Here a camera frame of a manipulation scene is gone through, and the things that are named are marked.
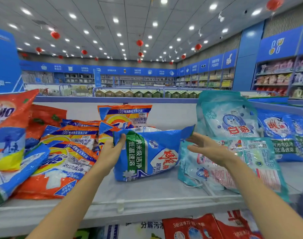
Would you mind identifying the row of green boxes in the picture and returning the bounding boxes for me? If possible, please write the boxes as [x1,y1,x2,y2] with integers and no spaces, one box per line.
[94,88,202,99]

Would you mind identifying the small blue hanging sign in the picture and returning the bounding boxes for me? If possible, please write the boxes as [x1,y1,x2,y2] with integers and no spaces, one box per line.
[94,68,102,88]

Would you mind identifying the blue white detergent bag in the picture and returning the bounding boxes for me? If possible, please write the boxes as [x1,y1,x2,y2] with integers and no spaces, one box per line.
[0,144,50,207]

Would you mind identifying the rows of small red lanterns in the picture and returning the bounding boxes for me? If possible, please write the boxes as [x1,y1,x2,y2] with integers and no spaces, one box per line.
[19,30,204,65]

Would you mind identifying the grey metal shelf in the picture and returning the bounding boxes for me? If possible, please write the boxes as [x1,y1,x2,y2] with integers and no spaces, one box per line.
[0,94,303,237]

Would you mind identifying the blue aisle sign board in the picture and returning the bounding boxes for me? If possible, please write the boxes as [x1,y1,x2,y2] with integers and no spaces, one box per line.
[0,25,24,94]

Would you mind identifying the blue wall shelving unit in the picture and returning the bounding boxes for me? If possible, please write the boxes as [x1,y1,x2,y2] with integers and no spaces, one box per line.
[176,25,303,100]

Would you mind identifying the person's right hand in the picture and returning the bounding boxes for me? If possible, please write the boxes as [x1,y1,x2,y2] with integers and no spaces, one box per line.
[186,132,239,170]

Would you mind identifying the wall shelf of detergent bottles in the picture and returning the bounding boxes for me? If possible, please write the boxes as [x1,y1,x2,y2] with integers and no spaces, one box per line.
[179,54,303,100]

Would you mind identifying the rows of round ceiling lights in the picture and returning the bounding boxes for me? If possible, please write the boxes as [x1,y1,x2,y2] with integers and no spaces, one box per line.
[0,0,264,60]

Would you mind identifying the blue wall sign band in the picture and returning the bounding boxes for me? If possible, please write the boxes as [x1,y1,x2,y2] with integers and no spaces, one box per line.
[19,61,179,78]

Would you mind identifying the person's right forearm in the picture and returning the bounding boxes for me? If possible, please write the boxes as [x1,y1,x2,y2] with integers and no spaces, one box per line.
[226,154,303,239]

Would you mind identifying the person's left hand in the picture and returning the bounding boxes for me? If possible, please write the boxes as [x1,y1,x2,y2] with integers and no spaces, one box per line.
[94,133,127,172]

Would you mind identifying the blue pillar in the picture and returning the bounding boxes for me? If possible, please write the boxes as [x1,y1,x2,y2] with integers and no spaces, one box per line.
[232,21,265,92]

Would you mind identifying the orange blue small detergent packet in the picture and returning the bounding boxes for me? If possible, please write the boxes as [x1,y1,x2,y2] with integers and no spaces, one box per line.
[40,124,100,148]
[14,142,100,199]
[62,119,100,128]
[98,104,153,130]
[98,122,117,152]

